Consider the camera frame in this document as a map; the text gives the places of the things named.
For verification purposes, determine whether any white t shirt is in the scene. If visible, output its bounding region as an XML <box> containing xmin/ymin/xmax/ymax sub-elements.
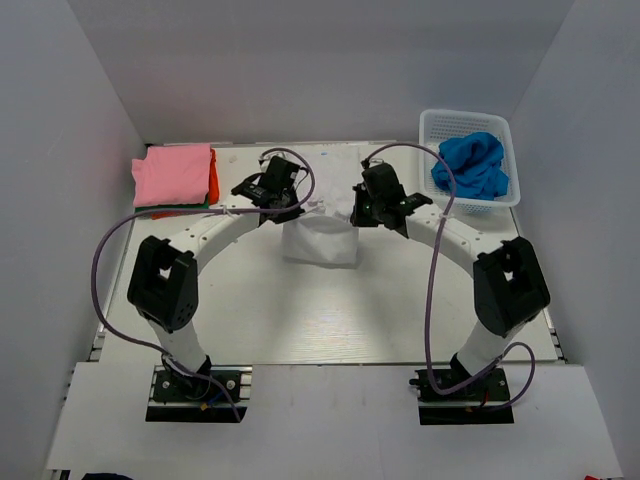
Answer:
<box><xmin>281</xmin><ymin>144</ymin><xmax>360</xmax><ymax>267</ymax></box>

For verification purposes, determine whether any blue t shirt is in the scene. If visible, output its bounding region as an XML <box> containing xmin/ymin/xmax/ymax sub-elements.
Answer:
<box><xmin>439</xmin><ymin>132</ymin><xmax>509</xmax><ymax>201</ymax></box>

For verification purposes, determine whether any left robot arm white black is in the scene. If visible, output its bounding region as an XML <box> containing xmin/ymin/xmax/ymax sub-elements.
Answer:
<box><xmin>127</xmin><ymin>152</ymin><xmax>310</xmax><ymax>399</ymax></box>

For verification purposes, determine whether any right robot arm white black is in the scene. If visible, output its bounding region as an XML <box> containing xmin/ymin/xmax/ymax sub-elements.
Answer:
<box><xmin>351</xmin><ymin>163</ymin><xmax>551</xmax><ymax>399</ymax></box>

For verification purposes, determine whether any green folded t shirt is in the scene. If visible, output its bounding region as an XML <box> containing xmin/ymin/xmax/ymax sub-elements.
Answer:
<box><xmin>134</xmin><ymin>200</ymin><xmax>209</xmax><ymax>220</ymax></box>

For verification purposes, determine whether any white plastic basket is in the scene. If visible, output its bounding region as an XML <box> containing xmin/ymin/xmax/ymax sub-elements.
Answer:
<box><xmin>418</xmin><ymin>108</ymin><xmax>522</xmax><ymax>215</ymax></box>

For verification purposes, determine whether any pink folded t shirt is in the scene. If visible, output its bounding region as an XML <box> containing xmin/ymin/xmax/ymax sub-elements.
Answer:
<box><xmin>131</xmin><ymin>144</ymin><xmax>211</xmax><ymax>208</ymax></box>

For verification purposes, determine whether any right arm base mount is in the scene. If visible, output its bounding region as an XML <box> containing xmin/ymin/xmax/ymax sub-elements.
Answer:
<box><xmin>409</xmin><ymin>368</ymin><xmax>514</xmax><ymax>426</ymax></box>

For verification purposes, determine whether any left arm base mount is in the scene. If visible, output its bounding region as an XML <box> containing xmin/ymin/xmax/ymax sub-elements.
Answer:
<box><xmin>145</xmin><ymin>366</ymin><xmax>253</xmax><ymax>424</ymax></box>

